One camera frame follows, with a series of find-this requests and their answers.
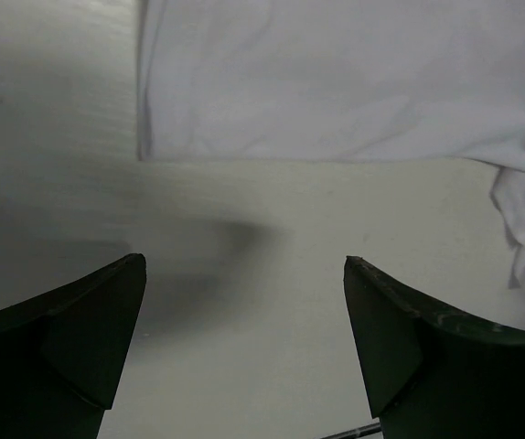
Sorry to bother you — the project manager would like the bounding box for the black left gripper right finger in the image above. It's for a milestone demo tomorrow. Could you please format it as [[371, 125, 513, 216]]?
[[344, 257, 525, 439]]

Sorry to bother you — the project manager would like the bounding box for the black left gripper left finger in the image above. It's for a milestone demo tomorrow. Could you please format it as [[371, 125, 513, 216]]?
[[0, 253, 146, 439]]

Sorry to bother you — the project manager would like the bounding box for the white t shirt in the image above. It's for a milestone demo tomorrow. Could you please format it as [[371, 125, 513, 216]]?
[[138, 1, 525, 289]]

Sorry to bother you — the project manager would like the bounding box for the metal table edge rail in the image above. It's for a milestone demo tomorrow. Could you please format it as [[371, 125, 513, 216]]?
[[321, 423, 381, 439]]

